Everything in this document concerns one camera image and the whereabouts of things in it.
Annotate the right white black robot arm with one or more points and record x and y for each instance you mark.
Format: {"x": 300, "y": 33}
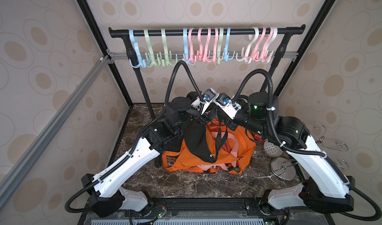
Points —
{"x": 327, "y": 190}

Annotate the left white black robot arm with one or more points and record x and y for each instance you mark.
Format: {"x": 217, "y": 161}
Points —
{"x": 102, "y": 193}

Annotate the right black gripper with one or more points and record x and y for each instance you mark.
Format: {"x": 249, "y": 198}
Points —
{"x": 223, "y": 119}

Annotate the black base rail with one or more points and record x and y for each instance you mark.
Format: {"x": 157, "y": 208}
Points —
{"x": 208, "y": 211}

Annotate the white plastic hook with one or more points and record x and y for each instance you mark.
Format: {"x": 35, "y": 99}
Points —
{"x": 246, "y": 54}

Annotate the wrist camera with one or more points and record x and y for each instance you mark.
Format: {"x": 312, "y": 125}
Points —
{"x": 208, "y": 96}
{"x": 225, "y": 103}

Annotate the black clothes rack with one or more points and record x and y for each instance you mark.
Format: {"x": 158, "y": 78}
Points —
{"x": 220, "y": 48}

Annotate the black crossbody bag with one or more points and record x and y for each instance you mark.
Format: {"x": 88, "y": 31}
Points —
{"x": 196, "y": 141}

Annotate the chrome wire hook stand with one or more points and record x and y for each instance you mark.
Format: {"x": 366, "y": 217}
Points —
{"x": 326, "y": 143}

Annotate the red snack packet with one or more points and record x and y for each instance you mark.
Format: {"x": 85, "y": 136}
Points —
{"x": 258, "y": 138}

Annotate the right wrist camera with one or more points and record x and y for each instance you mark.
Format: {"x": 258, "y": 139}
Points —
{"x": 225, "y": 103}

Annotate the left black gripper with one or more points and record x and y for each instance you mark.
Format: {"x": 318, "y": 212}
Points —
{"x": 195, "y": 114}

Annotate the patterned round pouch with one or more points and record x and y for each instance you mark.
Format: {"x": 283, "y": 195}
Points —
{"x": 271, "y": 150}

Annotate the light blue leftmost hook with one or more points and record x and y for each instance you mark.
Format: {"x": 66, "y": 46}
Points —
{"x": 140, "y": 61}

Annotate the green plastic hook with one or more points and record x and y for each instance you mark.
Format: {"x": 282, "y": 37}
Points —
{"x": 156, "y": 60}

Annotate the pink plastic hook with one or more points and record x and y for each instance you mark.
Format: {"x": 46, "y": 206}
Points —
{"x": 189, "y": 55}

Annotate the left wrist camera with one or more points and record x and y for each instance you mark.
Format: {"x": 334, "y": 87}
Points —
{"x": 208, "y": 96}

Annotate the orange pink backpack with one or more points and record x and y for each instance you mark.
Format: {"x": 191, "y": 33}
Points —
{"x": 233, "y": 157}

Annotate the aluminium side rail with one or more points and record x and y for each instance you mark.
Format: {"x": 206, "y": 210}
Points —
{"x": 24, "y": 165}

